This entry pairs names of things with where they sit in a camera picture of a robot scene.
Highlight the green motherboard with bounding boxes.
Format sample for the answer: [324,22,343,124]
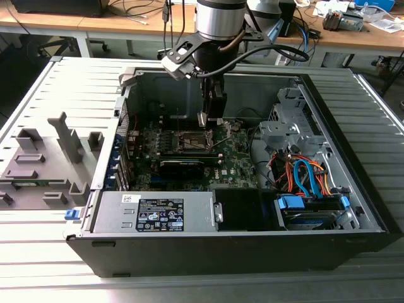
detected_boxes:
[128,117,263,193]

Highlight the blue box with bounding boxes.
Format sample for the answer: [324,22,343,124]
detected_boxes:
[353,0,396,9]

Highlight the copper CPU cooler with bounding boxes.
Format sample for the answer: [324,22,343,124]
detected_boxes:
[322,8,344,32]

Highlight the black speaker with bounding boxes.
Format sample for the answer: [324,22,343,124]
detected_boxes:
[279,1,297,38]

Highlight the black plastic shroud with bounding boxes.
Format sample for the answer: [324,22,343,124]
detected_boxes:
[211,187,264,233]

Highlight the blue data wire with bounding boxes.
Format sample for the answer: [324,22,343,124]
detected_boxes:
[292,158,320,199]

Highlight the grey metal box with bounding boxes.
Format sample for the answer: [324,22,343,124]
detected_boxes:
[342,11,364,32]

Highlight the blue cable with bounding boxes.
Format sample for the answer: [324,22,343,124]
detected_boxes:
[297,24,310,66]

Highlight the green RAM stick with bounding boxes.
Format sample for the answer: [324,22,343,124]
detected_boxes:
[10,178,69,186]
[159,152,222,166]

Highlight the black PC case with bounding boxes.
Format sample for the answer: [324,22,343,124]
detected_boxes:
[64,64,401,279]

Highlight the hard disk blue carrier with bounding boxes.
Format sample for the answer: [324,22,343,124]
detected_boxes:
[273,193,352,232]

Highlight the black camera cable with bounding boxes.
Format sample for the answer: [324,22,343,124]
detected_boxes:
[191,44,311,79]

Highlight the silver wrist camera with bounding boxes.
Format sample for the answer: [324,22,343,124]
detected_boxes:
[161,57,194,80]

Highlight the grey power supply unit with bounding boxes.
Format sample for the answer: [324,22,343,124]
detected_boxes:
[90,190,218,235]

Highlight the wooden desk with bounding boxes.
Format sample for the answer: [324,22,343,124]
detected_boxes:
[0,0,404,69]

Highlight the black computer box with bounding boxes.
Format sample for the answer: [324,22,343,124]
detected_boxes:
[10,0,105,19]

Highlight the black office chair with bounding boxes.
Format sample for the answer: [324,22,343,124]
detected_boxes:
[25,33,110,62]

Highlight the thick black wire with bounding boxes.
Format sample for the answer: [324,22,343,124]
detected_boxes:
[248,125,276,191]

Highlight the brown gripper cable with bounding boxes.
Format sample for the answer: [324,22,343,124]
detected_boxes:
[219,29,246,54]

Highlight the black camera bracket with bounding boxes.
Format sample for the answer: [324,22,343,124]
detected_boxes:
[167,31,205,64]

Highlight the black graphics card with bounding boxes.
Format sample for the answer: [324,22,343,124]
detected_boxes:
[157,158,206,181]

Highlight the CPU socket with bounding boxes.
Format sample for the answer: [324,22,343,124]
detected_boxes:
[172,128,216,153]

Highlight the orange power wires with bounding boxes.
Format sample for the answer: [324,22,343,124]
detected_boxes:
[267,150,333,199]

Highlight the pale blue teach pendant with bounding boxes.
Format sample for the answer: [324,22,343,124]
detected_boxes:
[257,19,284,48]

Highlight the grey parts rack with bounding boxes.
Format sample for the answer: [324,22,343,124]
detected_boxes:
[0,110,105,211]

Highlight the white paper sheets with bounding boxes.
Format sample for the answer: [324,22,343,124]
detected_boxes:
[368,17,402,33]

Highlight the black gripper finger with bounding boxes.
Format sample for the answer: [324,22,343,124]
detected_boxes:
[210,80,229,121]
[200,78,213,123]

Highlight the silver disk bay cage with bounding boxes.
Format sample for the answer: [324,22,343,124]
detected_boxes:
[258,86,331,154]

